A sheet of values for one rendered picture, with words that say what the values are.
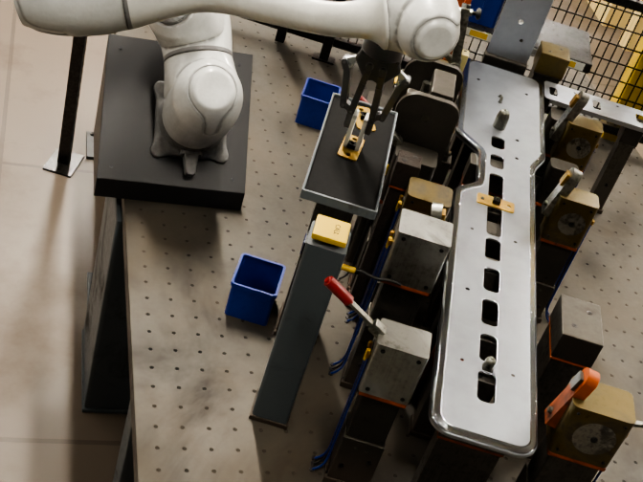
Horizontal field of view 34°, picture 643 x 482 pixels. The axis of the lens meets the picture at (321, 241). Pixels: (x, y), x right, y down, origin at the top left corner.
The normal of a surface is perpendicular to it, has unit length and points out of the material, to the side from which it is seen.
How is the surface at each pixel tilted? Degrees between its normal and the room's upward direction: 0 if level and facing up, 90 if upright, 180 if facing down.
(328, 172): 0
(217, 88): 48
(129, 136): 41
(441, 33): 88
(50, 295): 0
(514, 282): 0
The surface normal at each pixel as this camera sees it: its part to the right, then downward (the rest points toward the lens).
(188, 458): 0.25, -0.76
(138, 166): 0.29, -0.15
